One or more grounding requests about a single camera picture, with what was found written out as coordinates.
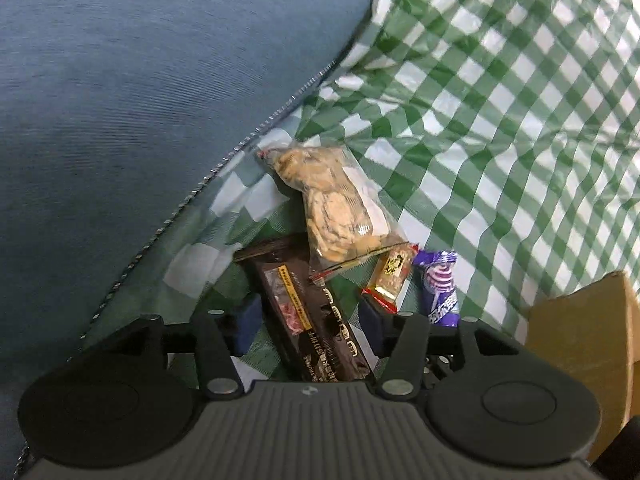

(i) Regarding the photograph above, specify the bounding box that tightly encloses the small gold red snack packet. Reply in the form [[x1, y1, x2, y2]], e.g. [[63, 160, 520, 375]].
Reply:
[[362, 244, 419, 313]]

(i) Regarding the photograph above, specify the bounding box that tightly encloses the dark brown chocolate bar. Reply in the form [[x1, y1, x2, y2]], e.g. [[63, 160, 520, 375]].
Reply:
[[233, 234, 372, 382]]

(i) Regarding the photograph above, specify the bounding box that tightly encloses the brown cardboard box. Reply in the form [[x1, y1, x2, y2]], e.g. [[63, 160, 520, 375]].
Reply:
[[526, 271, 639, 460]]

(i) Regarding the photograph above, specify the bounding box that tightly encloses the purple candy wrapper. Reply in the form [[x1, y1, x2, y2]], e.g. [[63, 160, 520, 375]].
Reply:
[[413, 250, 460, 327]]

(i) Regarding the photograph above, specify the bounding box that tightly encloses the clear bag of biscuits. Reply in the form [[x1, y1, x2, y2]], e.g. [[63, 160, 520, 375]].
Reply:
[[259, 144, 407, 282]]

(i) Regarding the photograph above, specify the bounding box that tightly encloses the green white checkered cloth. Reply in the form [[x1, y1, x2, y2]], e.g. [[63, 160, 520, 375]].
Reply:
[[80, 0, 639, 347]]

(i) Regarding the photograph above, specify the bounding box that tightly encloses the blue sofa cushion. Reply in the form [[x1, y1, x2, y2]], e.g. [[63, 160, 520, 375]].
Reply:
[[1, 0, 372, 478]]

